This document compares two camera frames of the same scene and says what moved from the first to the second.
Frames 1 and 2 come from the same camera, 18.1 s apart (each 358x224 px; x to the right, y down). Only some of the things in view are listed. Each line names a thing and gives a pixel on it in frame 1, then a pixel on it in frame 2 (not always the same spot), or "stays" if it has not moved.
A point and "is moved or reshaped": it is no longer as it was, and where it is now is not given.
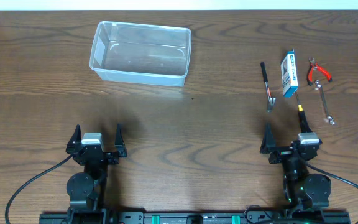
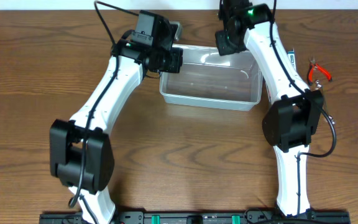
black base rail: (61, 217) stays
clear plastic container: (141, 53) is moved or reshaped
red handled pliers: (315, 66) stays
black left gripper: (96, 154) -> (173, 61)
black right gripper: (281, 154) -> (222, 46)
